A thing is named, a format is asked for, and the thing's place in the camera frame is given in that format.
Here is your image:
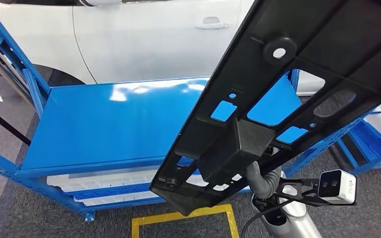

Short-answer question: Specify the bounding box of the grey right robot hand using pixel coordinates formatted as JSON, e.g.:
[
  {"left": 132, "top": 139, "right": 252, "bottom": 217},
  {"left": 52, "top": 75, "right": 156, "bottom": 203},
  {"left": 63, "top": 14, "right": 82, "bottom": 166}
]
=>
[{"left": 246, "top": 160, "right": 269, "bottom": 200}]

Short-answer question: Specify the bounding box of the black plastic frame part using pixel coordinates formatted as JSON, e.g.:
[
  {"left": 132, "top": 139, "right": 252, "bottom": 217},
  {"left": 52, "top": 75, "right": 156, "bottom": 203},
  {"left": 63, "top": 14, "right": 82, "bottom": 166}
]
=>
[{"left": 149, "top": 0, "right": 381, "bottom": 217}]

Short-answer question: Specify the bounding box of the white plastic tray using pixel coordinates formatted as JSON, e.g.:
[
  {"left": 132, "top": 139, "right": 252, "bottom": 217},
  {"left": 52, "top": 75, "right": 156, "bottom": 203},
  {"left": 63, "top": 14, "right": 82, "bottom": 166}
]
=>
[
  {"left": 46, "top": 167, "right": 244, "bottom": 194},
  {"left": 73, "top": 189, "right": 167, "bottom": 208}
]

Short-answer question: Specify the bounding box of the white car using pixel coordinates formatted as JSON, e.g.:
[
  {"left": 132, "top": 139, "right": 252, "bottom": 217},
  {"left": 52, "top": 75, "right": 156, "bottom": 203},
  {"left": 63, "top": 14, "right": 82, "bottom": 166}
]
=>
[{"left": 0, "top": 0, "right": 326, "bottom": 103}]

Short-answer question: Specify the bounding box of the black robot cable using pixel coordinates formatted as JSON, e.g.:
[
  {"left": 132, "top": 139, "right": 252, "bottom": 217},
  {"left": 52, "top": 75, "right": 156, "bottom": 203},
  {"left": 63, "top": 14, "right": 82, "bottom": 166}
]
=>
[{"left": 241, "top": 199, "right": 295, "bottom": 238}]

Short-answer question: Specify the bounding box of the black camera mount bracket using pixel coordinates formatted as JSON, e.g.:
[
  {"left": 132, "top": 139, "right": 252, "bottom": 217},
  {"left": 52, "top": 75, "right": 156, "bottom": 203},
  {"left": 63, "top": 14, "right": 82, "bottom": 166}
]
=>
[{"left": 276, "top": 178, "right": 322, "bottom": 207}]

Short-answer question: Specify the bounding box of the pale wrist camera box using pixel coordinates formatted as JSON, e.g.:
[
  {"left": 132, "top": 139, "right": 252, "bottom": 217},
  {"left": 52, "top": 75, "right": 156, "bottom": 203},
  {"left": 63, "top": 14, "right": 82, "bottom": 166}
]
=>
[{"left": 317, "top": 169, "right": 358, "bottom": 205}]

